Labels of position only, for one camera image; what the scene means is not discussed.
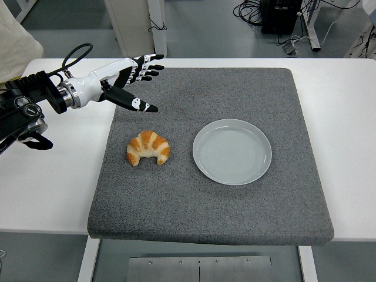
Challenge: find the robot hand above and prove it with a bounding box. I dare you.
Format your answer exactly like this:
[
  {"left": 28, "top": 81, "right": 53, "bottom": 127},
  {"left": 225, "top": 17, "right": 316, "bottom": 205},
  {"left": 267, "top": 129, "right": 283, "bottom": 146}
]
[{"left": 72, "top": 53, "right": 165, "bottom": 113}]

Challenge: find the golden croissant bread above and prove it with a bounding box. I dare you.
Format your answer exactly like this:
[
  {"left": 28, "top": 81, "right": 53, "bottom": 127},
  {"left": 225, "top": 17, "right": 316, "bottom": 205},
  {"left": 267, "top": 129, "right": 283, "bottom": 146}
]
[{"left": 126, "top": 130, "right": 172, "bottom": 167}]

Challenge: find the grey round plate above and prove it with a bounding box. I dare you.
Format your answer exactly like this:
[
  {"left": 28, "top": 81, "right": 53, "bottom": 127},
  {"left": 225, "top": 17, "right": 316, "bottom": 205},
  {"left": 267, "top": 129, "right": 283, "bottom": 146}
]
[{"left": 192, "top": 118, "right": 273, "bottom": 186}]

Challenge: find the grey metal plate with screws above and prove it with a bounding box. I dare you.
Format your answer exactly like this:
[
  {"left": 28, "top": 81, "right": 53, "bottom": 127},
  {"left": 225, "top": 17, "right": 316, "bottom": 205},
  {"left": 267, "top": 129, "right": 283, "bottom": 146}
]
[{"left": 128, "top": 256, "right": 273, "bottom": 282}]

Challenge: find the white furniture piece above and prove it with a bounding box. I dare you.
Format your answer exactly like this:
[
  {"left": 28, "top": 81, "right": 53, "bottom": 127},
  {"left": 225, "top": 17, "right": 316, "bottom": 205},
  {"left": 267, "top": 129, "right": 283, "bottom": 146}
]
[{"left": 13, "top": 0, "right": 38, "bottom": 24}]

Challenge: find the grey felt mat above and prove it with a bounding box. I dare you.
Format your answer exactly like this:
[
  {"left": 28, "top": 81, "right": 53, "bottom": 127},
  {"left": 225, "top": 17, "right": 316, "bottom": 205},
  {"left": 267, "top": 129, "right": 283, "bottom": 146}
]
[{"left": 87, "top": 67, "right": 335, "bottom": 247}]

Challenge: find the white table leg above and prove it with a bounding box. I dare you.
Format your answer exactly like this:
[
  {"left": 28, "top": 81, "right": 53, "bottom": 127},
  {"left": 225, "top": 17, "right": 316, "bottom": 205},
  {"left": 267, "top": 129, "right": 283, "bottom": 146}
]
[
  {"left": 76, "top": 236, "right": 101, "bottom": 282},
  {"left": 298, "top": 245, "right": 319, "bottom": 282}
]

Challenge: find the black computer case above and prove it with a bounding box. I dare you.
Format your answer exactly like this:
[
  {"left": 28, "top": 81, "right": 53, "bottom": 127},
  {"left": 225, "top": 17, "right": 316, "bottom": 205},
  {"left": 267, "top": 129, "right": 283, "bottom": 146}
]
[{"left": 260, "top": 0, "right": 303, "bottom": 33}]

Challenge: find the small grey floor box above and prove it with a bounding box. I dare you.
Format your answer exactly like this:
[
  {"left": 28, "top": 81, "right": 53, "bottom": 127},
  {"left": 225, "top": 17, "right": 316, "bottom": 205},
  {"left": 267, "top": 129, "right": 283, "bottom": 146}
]
[{"left": 282, "top": 41, "right": 300, "bottom": 56}]

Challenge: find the white desk leg with foot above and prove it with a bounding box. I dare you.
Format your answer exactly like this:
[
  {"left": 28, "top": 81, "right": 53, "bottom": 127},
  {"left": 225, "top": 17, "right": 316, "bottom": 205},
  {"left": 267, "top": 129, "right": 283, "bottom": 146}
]
[{"left": 302, "top": 0, "right": 321, "bottom": 52}]

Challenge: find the white upright post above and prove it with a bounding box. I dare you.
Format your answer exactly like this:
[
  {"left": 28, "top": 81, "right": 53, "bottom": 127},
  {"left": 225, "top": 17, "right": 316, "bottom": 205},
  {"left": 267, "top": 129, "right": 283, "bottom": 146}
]
[{"left": 146, "top": 0, "right": 168, "bottom": 59}]

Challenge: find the thin black cable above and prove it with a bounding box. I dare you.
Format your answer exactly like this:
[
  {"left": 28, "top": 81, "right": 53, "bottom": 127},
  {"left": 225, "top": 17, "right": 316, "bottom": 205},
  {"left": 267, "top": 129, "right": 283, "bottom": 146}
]
[{"left": 147, "top": 14, "right": 168, "bottom": 33}]

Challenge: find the black cable bundle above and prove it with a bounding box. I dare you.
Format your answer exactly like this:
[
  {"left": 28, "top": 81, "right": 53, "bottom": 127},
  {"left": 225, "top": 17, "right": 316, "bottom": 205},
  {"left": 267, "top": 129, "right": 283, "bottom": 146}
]
[{"left": 233, "top": 0, "right": 265, "bottom": 28}]

